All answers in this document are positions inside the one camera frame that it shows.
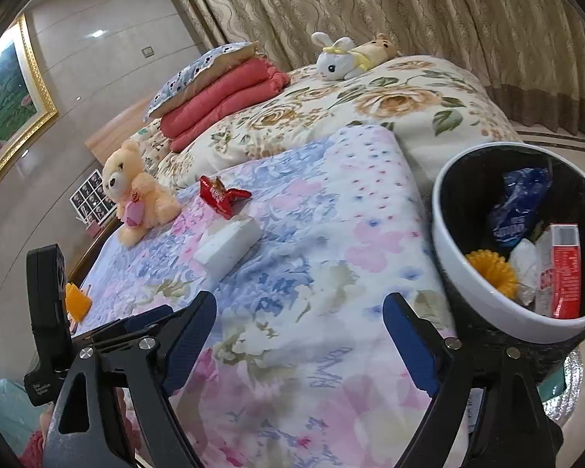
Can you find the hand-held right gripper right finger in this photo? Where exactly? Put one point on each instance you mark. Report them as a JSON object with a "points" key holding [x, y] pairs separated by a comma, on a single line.
{"points": [[409, 341]]}

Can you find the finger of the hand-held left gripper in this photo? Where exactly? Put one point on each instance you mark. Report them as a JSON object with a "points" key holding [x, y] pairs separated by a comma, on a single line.
{"points": [[141, 319]]}

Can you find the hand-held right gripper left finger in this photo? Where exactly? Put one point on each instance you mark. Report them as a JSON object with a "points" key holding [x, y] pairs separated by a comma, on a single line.
{"points": [[190, 336]]}

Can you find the white bin with black bag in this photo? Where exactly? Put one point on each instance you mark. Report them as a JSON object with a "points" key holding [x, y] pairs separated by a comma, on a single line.
{"points": [[473, 273]]}

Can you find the orange ruffled wrapper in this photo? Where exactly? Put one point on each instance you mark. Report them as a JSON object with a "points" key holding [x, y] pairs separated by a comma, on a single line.
{"points": [[492, 270], [77, 302]]}

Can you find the white tissue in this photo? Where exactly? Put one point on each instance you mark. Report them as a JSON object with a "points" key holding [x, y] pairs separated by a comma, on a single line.
{"points": [[526, 268]]}

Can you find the red and white box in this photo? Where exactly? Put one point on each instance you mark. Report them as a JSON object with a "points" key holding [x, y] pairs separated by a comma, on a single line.
{"points": [[563, 273]]}

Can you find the dark blue packet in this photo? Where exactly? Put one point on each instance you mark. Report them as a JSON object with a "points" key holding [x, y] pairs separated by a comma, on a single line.
{"points": [[516, 204]]}

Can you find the teal cloth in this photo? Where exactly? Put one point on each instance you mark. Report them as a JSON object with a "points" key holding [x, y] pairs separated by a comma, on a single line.
{"points": [[5, 409]]}

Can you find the white tissue pack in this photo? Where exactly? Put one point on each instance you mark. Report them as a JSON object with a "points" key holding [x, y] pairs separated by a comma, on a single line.
{"points": [[226, 241]]}

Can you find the black and white photo sheet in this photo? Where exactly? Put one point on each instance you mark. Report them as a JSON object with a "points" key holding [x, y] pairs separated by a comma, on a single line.
{"points": [[91, 200]]}

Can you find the beige teddy bear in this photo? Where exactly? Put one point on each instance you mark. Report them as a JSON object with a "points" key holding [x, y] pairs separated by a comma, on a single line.
{"points": [[136, 190]]}

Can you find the pastel floral blanket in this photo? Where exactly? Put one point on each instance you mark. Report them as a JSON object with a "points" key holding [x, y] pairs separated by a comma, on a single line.
{"points": [[297, 263]]}

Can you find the red snack wrapper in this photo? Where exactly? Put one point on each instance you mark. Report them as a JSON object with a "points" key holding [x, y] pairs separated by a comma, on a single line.
{"points": [[219, 195]]}

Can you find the teal flat box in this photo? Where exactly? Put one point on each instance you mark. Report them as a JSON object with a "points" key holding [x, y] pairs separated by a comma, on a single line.
{"points": [[551, 382]]}

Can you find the silver foil mat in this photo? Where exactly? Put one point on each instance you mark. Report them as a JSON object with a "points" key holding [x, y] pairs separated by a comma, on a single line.
{"points": [[565, 390]]}

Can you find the gold framed painting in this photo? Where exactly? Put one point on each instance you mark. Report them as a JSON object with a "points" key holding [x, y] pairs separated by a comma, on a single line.
{"points": [[5, 102]]}

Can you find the red folded quilt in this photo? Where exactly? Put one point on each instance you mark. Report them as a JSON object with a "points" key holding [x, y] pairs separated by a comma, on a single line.
{"points": [[214, 97]]}

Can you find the floral rose duvet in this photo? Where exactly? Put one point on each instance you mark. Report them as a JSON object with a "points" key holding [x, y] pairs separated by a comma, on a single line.
{"points": [[370, 102]]}

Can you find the blue dotted pillow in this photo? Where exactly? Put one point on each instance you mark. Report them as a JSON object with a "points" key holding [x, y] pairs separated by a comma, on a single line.
{"points": [[195, 75]]}

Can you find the white rabbit plush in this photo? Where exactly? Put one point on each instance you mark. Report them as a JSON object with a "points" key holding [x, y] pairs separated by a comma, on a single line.
{"points": [[336, 61]]}

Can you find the brown and yellow bear plush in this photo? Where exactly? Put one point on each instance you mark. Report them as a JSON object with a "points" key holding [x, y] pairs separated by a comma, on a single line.
{"points": [[378, 51]]}

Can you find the beige patterned curtain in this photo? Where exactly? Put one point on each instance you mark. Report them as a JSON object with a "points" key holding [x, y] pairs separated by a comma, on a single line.
{"points": [[419, 19]]}

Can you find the wooden bed frame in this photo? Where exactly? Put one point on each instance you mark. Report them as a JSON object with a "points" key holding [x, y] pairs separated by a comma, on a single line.
{"points": [[117, 131]]}

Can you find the wall switch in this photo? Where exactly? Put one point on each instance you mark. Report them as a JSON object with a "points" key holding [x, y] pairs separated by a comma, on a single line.
{"points": [[148, 50]]}

